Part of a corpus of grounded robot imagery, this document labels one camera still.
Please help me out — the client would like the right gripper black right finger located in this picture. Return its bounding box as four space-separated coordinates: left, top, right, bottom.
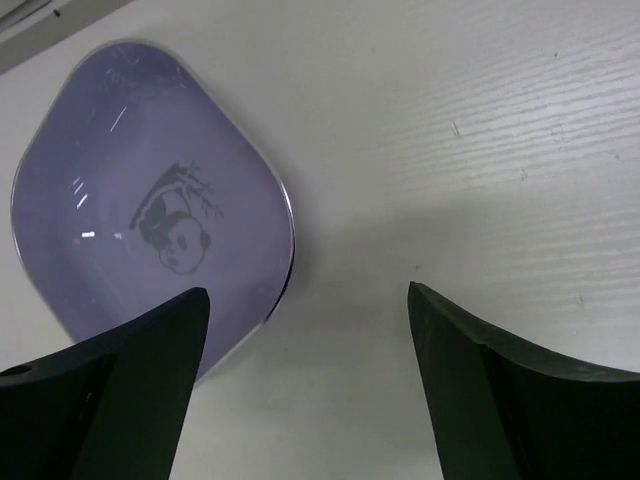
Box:
407 282 639 479

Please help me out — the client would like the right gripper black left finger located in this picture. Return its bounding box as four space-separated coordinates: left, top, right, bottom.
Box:
1 288 210 479

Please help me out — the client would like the purple square dish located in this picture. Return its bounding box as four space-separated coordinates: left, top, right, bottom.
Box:
11 41 295 375

